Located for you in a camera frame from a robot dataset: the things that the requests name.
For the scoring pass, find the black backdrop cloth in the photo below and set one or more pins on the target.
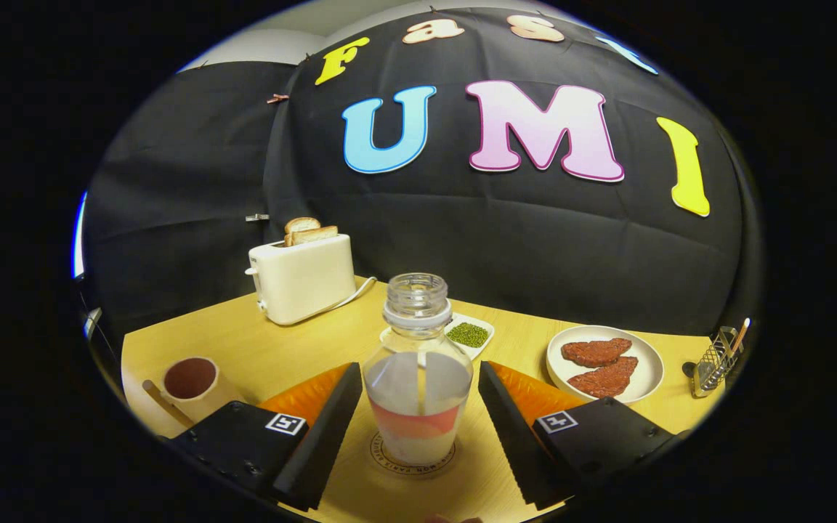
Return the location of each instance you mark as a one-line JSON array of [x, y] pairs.
[[498, 232]]

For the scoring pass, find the clear plastic juice bottle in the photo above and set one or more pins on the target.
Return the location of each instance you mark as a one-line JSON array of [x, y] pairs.
[[418, 327]]

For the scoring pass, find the wooden table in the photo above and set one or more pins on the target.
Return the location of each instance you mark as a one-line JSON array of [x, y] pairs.
[[280, 349]]

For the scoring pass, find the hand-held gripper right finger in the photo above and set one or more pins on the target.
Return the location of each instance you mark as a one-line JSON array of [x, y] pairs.
[[509, 436]]

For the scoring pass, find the white divided bean dish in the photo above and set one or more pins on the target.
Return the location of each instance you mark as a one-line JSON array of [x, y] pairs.
[[471, 335]]

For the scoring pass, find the white round plate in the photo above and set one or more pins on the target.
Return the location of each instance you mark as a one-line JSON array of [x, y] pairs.
[[649, 370]]

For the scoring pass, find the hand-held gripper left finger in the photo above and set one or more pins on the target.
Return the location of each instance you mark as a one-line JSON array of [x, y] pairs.
[[328, 439]]

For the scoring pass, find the white toaster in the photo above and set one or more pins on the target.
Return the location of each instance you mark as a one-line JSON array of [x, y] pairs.
[[302, 280]]

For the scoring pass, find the toast slice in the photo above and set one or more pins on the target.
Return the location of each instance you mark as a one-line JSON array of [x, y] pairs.
[[314, 235], [302, 224]]

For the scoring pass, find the copper clip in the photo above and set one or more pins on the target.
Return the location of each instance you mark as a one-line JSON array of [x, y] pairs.
[[278, 98]]

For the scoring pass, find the brown meat patty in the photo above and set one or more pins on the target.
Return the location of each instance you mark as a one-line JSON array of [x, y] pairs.
[[606, 378], [596, 351]]

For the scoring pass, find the round wooden coaster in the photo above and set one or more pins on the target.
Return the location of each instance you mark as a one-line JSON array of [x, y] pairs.
[[418, 471]]

